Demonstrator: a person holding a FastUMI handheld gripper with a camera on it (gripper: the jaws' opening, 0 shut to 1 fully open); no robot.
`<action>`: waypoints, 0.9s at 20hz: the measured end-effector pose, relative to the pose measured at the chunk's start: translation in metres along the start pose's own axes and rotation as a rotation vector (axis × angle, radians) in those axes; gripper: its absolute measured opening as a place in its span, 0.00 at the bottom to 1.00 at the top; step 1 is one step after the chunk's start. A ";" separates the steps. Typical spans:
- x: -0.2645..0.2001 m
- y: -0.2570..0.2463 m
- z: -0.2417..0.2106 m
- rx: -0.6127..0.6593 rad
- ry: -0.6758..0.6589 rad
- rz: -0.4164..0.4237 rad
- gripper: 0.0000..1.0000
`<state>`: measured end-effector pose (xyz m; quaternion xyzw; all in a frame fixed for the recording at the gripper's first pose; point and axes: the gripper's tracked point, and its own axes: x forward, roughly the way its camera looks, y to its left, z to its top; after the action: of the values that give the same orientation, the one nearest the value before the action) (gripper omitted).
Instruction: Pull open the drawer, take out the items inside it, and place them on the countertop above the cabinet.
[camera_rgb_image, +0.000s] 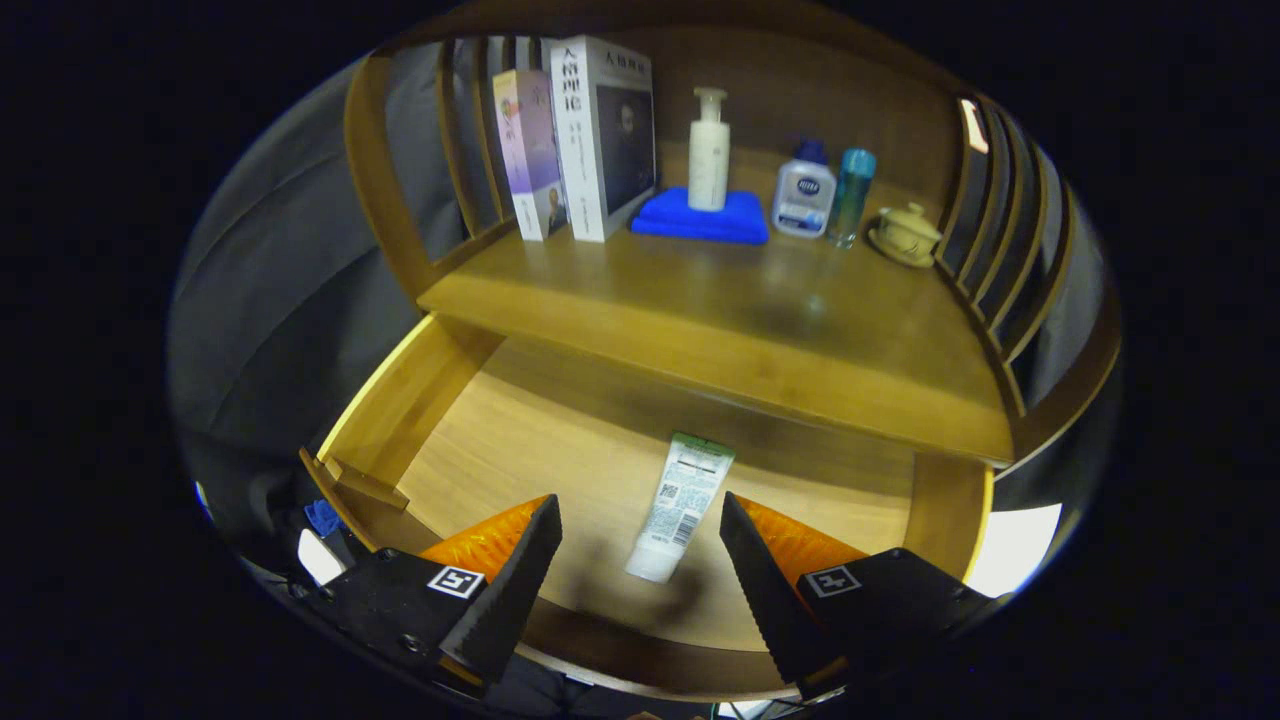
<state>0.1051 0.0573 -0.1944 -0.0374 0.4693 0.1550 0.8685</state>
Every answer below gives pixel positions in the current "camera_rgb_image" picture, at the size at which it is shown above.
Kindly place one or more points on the yellow lidded tea cup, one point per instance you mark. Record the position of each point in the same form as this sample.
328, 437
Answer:
910, 232

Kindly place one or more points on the white facial cleanser tube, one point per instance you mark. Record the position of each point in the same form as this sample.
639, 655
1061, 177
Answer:
680, 500

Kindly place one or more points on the cream pump bottle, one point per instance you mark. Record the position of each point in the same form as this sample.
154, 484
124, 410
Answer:
708, 160

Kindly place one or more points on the blue folded cloth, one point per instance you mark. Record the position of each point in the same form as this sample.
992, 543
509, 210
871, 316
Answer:
700, 225

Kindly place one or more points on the teal slim bottle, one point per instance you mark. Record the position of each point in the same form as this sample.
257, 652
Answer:
850, 195

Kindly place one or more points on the purple paperback book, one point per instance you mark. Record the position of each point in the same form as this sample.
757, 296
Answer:
530, 150

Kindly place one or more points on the brown wooden cabinet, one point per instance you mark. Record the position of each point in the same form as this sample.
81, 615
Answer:
820, 90

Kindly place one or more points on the wooden countertop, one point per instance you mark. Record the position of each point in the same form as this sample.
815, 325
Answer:
750, 320

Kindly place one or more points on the white grey side cabinet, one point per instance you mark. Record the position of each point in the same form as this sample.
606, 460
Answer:
1015, 550

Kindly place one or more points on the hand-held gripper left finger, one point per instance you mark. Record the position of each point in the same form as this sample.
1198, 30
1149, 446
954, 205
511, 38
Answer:
510, 590

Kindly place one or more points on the white bottle with blue cap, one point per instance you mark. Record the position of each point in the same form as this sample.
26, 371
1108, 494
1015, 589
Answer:
803, 195

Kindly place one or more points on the yellow saucer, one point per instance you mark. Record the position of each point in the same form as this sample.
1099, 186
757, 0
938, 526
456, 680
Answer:
895, 257

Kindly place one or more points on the white book with portrait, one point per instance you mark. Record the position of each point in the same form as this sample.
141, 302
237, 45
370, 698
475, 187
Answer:
590, 140

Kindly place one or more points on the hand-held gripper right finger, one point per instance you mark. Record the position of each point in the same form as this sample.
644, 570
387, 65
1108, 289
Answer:
770, 590

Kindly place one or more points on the wooden drawer with black knob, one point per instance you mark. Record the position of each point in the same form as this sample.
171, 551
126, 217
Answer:
540, 440

